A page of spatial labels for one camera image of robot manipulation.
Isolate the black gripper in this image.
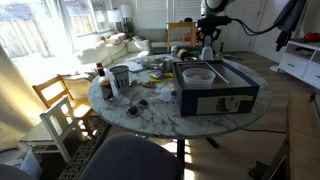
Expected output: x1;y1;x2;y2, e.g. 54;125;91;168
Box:
196;16;232;44

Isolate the white plastic bottle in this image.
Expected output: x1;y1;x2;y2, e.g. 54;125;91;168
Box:
201;44;213;60

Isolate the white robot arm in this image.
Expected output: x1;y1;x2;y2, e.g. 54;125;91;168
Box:
196;0;234;45

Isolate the green glass bottle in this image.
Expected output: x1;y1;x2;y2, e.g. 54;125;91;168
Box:
215;42;224;60

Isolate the brown sauce bottle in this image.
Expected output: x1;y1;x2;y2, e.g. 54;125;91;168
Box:
97;63;113;100

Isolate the white door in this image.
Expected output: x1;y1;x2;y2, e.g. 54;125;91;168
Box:
220;0;263;52

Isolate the wooden high chair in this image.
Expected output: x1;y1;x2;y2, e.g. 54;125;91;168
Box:
166;22;196;51

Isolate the clear plastic round container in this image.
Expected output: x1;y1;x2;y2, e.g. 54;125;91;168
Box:
182;68;216;86

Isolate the navy blue cardboard box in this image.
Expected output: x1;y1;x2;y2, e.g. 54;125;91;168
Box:
173;60;260;116

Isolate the yellow package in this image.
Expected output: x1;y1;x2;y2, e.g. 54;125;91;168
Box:
150;73;173;82

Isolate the dark hanging jacket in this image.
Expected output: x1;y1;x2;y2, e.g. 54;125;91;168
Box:
275;0;307;51

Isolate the small white cup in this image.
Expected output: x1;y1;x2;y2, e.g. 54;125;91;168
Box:
161;87;171;102

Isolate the white sofa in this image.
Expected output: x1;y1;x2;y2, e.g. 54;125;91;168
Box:
75;29;167;66

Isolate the white table lamp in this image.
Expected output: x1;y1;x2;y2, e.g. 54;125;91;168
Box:
107;8;123;32

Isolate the white drawer cabinet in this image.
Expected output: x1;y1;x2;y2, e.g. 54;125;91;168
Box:
279;40;320;89

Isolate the round white marble table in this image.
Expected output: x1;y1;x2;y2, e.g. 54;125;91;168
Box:
88;60;272;139

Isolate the grey patterned cup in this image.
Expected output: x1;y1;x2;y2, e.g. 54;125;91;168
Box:
109;65;130;93

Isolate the red item on cabinet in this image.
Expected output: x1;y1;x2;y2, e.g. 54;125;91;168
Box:
301;32;320;43

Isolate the dark cupcake rear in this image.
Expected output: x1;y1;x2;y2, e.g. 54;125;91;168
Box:
138;99;149;107

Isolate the dark cupcake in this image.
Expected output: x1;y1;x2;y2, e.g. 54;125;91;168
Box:
138;99;149;107
127;106;139;116

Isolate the dark cupcake front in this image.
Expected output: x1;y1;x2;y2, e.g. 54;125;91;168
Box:
127;106;139;116

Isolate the light wooden desk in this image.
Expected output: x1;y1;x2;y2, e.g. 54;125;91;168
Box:
256;92;320;180

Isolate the yellow wooden kids chair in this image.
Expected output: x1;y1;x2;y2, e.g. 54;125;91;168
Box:
33;75;93;137

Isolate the white wooden kids chair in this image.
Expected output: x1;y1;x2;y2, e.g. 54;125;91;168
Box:
20;96;84;163

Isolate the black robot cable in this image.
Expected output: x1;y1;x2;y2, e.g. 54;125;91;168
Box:
231;0;291;36

